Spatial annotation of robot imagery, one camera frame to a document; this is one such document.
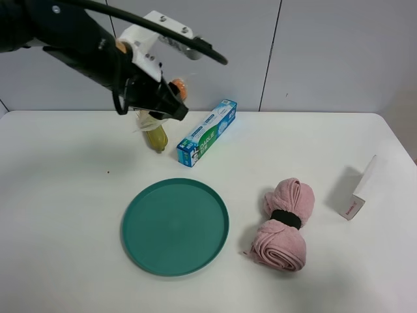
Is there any rolled pink towel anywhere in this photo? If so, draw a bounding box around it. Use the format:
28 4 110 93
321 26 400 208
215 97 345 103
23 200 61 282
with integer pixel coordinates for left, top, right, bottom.
244 178 315 272

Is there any orange toy tart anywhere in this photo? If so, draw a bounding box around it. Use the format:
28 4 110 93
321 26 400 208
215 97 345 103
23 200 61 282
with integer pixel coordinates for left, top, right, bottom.
171 78 188 100

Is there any white cardboard box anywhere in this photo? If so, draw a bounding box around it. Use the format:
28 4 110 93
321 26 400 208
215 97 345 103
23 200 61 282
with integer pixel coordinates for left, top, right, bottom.
341 155 379 220

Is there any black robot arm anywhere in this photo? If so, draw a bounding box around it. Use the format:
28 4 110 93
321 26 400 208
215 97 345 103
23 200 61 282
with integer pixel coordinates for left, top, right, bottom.
1 1 188 121

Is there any round teal plastic plate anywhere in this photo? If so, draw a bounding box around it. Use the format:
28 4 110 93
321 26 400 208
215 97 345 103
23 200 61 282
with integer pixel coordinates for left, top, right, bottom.
120 178 229 277

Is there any yellow green toy corn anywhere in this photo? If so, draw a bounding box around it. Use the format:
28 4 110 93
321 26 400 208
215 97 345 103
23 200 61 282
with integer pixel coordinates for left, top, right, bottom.
136 110 168 153

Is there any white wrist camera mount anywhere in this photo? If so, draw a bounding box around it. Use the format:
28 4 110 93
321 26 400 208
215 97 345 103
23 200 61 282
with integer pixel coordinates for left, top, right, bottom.
118 10 203 82

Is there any black band on towel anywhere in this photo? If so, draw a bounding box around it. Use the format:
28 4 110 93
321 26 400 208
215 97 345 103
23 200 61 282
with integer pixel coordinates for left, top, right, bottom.
270 209 302 230

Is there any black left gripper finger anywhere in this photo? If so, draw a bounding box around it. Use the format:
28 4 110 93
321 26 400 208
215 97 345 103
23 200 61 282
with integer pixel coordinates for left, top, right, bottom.
148 96 189 121

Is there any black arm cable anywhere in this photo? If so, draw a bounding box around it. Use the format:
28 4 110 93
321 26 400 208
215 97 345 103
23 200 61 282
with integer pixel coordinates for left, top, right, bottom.
61 0 229 66

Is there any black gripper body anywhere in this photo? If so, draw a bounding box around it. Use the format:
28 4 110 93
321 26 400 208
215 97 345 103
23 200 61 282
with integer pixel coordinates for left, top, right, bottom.
112 67 176 114

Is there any green blue toothpaste box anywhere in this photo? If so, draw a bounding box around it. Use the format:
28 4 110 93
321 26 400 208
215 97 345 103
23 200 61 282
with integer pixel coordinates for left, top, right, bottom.
177 99 237 168

